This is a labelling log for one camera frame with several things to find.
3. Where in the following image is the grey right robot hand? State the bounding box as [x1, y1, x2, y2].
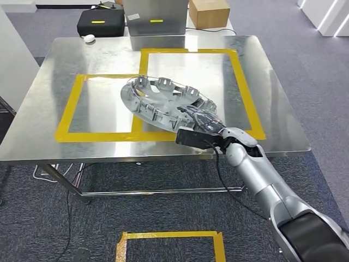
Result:
[177, 105, 227, 133]

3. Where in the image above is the silver plastic hubcap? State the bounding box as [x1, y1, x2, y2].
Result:
[121, 75, 227, 134]

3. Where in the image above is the stainless steel workbench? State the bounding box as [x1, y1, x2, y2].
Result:
[0, 35, 311, 203]

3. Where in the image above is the brown cardboard box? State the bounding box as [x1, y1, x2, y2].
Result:
[188, 0, 231, 29]

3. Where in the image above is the silver metal box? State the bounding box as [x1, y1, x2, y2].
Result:
[123, 0, 189, 37]

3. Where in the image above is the black case with yellow label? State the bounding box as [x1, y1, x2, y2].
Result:
[77, 9, 126, 38]

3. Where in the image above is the black yellow hand tool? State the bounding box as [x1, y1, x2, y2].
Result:
[91, 2, 123, 11]

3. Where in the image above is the white block with light strips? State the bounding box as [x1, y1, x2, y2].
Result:
[297, 0, 349, 38]

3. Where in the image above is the white power strip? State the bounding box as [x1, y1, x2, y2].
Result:
[41, 164, 60, 178]

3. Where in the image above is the white table with metal legs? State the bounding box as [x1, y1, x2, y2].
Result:
[0, 7, 40, 207]

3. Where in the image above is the black right wrist camera bracket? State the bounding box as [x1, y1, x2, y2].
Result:
[175, 126, 228, 151]

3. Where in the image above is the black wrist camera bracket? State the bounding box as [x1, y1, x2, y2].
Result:
[72, 247, 90, 262]
[175, 126, 228, 151]

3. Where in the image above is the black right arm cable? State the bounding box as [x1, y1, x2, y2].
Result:
[208, 139, 268, 219]

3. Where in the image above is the thin black cable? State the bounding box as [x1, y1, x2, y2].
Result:
[185, 27, 237, 36]

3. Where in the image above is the black floor cable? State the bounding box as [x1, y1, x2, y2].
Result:
[53, 164, 95, 262]

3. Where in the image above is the black left wrist camera bracket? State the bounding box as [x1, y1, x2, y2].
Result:
[72, 247, 90, 262]

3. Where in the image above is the white power cable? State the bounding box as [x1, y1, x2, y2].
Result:
[32, 163, 74, 183]

